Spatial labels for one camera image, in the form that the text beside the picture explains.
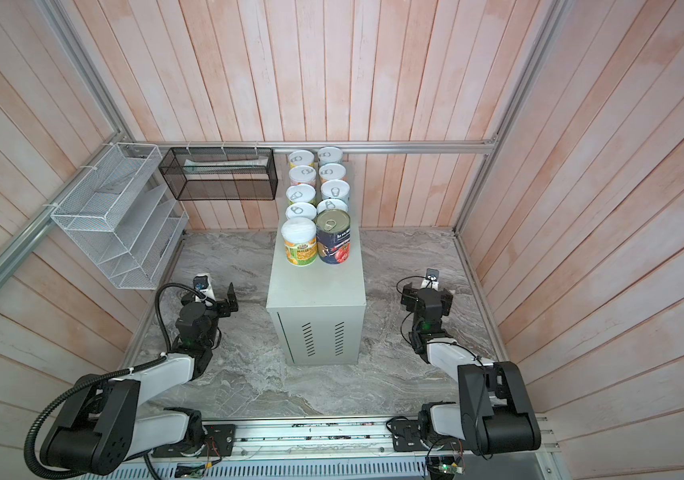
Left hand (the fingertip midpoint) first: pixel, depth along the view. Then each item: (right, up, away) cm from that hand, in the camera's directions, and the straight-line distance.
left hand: (217, 289), depth 87 cm
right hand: (+64, +1, +2) cm, 64 cm away
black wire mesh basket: (-6, +40, +18) cm, 44 cm away
